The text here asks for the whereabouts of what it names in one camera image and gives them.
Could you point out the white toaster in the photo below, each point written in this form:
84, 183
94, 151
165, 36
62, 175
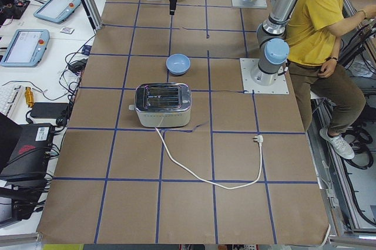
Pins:
163, 105

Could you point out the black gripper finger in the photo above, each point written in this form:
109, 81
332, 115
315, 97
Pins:
172, 6

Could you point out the person in yellow shirt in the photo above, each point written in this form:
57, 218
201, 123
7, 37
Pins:
314, 35

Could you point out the teach pendant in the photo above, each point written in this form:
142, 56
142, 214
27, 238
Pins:
56, 11
26, 48

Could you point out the white keyboard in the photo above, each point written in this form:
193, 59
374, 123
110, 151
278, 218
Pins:
11, 97

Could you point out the upper teach pendant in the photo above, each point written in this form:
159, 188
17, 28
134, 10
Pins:
56, 11

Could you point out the lower teach pendant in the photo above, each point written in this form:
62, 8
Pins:
26, 48

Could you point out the blue bowl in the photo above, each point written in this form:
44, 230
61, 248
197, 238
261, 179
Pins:
178, 64

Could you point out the black power adapter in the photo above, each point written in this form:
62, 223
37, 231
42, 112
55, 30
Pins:
44, 110

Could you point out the black laptop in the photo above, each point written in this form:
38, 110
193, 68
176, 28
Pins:
25, 152

